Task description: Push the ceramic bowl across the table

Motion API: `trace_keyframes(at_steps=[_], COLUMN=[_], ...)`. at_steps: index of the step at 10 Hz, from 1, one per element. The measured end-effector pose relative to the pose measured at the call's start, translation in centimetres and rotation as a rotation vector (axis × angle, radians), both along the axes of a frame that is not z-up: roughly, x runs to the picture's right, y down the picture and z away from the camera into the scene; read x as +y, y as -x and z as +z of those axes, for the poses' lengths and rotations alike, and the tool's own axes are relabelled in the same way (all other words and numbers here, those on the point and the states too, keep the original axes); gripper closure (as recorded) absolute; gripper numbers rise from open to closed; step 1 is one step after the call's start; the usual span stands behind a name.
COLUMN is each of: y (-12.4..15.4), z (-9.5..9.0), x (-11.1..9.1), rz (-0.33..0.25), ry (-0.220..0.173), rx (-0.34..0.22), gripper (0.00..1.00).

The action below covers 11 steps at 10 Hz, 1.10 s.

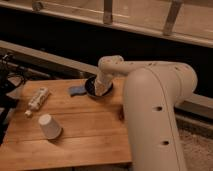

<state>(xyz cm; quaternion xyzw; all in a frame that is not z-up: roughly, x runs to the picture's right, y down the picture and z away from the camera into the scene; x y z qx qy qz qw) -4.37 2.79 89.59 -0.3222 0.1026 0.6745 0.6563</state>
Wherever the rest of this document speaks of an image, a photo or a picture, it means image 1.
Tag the metal railing frame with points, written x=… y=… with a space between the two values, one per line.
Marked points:
x=188 y=21

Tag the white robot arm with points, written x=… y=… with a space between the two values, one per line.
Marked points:
x=151 y=90

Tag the black equipment with cables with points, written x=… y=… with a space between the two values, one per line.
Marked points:
x=10 y=82

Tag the white paper cup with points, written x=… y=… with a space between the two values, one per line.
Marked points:
x=49 y=126

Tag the small brown red object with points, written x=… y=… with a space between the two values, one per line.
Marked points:
x=121 y=114

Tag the blue sponge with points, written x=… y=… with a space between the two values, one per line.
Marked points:
x=77 y=90

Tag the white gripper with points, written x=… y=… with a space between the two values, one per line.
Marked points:
x=102 y=84

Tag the dark ceramic bowl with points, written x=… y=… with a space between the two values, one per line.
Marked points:
x=90 y=87

